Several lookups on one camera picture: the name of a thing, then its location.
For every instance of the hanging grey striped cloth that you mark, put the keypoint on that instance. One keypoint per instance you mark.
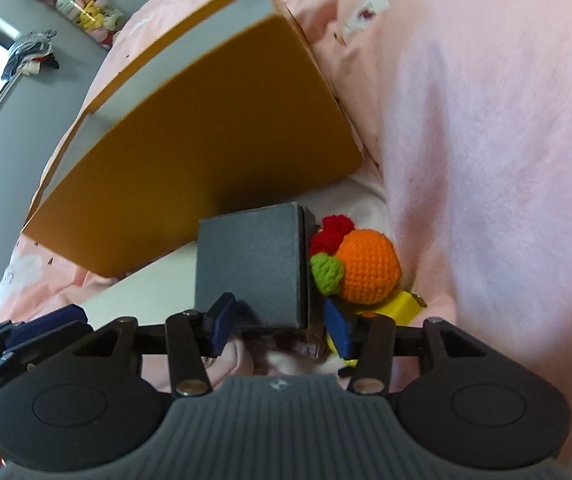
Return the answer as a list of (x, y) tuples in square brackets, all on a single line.
[(28, 52)]

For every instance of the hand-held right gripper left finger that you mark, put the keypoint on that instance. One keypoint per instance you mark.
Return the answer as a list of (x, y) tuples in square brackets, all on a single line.
[(220, 327)]

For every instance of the orange cardboard box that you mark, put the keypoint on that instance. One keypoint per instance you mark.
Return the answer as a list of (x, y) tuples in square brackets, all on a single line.
[(191, 160)]

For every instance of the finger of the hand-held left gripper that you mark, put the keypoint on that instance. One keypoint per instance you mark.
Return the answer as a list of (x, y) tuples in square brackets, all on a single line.
[(46, 327)]

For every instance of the pink fluffy blanket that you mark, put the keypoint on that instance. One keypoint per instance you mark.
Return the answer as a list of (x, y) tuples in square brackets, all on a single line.
[(491, 160)]

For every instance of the crocheted orange fruit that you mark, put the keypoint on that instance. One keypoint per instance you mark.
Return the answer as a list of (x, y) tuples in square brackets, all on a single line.
[(368, 265)]

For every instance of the pink printed duvet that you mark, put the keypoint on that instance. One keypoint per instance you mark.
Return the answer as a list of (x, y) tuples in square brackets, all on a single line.
[(31, 270)]

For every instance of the red crocheted berry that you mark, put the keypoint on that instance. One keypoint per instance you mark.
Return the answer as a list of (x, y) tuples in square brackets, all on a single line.
[(331, 232)]

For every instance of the clear tube of plush toys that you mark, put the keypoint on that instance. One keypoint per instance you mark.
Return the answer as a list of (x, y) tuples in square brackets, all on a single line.
[(73, 2)]

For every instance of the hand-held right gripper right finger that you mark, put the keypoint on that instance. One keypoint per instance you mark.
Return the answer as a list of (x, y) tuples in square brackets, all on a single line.
[(340, 331)]

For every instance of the dark grey box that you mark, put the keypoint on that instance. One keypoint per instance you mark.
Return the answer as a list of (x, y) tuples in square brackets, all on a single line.
[(246, 265)]

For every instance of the yellow toy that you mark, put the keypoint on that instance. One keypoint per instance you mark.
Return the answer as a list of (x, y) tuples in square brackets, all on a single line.
[(401, 307)]

